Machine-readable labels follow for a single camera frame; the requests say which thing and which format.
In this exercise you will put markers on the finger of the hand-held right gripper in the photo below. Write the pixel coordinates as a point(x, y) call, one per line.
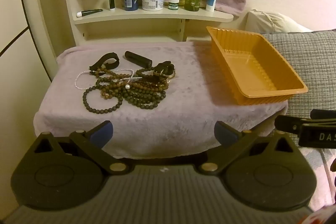
point(288, 124)
point(324, 114)

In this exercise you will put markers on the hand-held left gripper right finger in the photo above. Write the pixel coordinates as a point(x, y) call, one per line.
point(224, 133)

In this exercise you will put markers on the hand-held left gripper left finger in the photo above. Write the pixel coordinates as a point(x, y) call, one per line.
point(101, 132)

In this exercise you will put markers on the orange plastic tray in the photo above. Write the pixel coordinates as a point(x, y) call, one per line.
point(252, 66)

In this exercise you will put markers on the black rectangular case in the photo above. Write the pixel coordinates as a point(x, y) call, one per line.
point(137, 58)

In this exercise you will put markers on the pink floral bedsheet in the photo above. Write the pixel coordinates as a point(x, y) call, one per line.
point(321, 169)

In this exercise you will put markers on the pink fleece blanket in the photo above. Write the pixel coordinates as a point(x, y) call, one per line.
point(183, 98)

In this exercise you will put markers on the grey woven pillow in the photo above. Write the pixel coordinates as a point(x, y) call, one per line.
point(309, 61)

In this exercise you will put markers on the white pillow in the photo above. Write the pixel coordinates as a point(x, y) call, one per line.
point(273, 20)

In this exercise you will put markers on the black tube with white cap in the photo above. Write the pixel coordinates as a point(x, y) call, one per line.
point(90, 12)

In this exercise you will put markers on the small green-lidded jar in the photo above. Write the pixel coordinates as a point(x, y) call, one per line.
point(173, 3)

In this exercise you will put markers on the white cream jar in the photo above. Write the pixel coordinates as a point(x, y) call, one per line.
point(153, 1)

